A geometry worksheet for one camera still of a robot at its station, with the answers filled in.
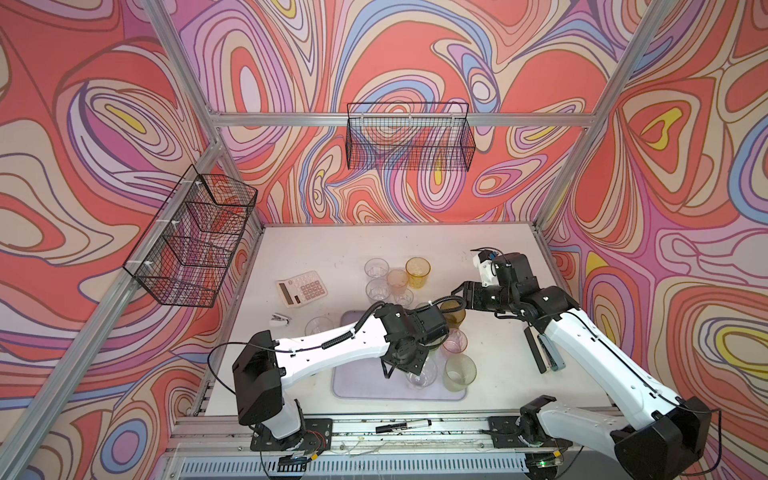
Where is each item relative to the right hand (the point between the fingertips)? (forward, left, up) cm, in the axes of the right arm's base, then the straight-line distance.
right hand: (463, 301), depth 77 cm
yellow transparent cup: (+21, +9, -13) cm, 26 cm away
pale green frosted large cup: (-13, +1, -16) cm, 21 cm away
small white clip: (+5, +54, -16) cm, 57 cm away
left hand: (-14, +13, -6) cm, 20 cm away
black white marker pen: (-25, +17, -17) cm, 35 cm away
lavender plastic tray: (-14, +27, -16) cm, 34 cm away
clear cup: (-14, +10, -14) cm, 22 cm away
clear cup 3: (+14, +23, -14) cm, 30 cm away
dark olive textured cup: (+3, 0, -15) cm, 16 cm away
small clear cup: (+11, +14, -15) cm, 23 cm away
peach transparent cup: (+16, +16, -11) cm, 26 cm away
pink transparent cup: (-5, 0, -16) cm, 16 cm away
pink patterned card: (+15, +48, -15) cm, 53 cm away
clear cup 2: (+23, +23, -14) cm, 35 cm away
